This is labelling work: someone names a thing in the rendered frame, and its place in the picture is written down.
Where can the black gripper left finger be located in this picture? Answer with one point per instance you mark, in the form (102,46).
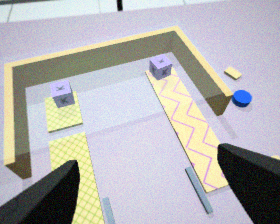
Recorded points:
(51,200)

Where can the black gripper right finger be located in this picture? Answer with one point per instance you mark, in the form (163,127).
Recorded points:
(254,179)

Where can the blue short cylinder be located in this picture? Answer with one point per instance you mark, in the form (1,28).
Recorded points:
(241,98)

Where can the small pale yellow flat block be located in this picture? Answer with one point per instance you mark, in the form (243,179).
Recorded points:
(232,73)

